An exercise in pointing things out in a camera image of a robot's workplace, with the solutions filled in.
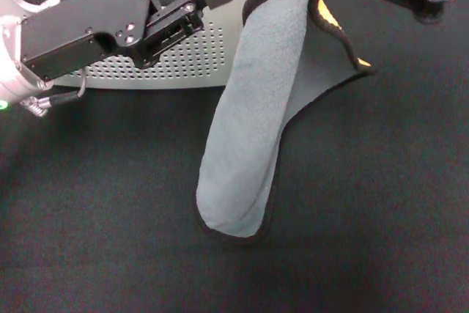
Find left gripper silver cable plug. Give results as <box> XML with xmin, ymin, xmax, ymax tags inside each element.
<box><xmin>21</xmin><ymin>95</ymin><xmax>51</xmax><ymax>118</ymax></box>

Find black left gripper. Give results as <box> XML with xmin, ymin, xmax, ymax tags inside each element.
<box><xmin>20</xmin><ymin>0</ymin><xmax>221</xmax><ymax>81</ymax></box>

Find left gripper grey cable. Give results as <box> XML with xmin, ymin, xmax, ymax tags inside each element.
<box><xmin>46</xmin><ymin>70</ymin><xmax>87</xmax><ymax>107</ymax></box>

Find black tablecloth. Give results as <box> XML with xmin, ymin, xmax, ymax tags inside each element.
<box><xmin>0</xmin><ymin>0</ymin><xmax>469</xmax><ymax>313</ymax></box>

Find grey perforated plastic storage box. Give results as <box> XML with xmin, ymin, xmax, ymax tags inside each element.
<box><xmin>0</xmin><ymin>0</ymin><xmax>280</xmax><ymax>90</ymax></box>

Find grey yellow towel black edge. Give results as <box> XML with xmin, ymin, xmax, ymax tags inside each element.
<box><xmin>192</xmin><ymin>0</ymin><xmax>378</xmax><ymax>248</ymax></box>

